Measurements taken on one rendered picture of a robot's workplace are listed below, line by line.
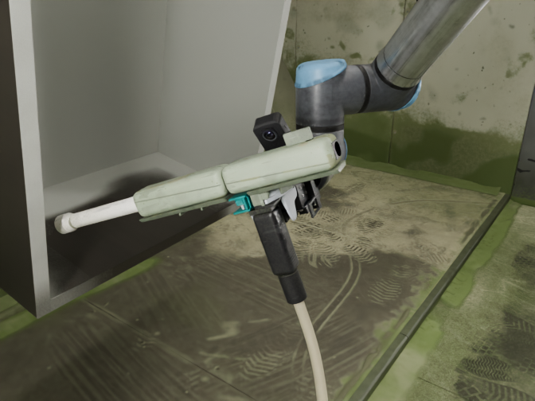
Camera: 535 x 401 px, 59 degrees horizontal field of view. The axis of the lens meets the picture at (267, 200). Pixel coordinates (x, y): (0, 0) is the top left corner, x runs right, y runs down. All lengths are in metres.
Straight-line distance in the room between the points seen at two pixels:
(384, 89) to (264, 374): 0.78
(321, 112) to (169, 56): 0.56
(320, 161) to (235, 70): 0.63
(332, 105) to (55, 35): 0.59
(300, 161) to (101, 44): 0.71
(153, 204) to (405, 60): 0.47
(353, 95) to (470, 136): 1.78
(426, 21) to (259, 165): 0.36
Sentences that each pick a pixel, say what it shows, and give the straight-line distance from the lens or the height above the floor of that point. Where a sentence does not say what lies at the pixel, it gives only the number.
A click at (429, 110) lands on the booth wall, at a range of 2.66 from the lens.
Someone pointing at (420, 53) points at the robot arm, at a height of 0.85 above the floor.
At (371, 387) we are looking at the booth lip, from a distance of 1.31.
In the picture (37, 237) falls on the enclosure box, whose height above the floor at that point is 0.61.
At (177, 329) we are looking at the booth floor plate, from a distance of 1.46.
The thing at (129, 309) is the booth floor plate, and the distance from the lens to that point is 1.58.
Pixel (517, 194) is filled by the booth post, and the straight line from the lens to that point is 2.65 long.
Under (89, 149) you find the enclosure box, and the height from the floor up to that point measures 0.59.
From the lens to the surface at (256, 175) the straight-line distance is 0.60.
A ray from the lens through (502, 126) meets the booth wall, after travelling 2.58.
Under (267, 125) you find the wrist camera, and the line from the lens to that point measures 0.71.
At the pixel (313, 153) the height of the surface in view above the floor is 0.76.
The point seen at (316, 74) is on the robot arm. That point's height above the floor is 0.81.
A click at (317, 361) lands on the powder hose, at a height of 0.45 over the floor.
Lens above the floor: 0.93
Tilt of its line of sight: 23 degrees down
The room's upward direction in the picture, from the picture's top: straight up
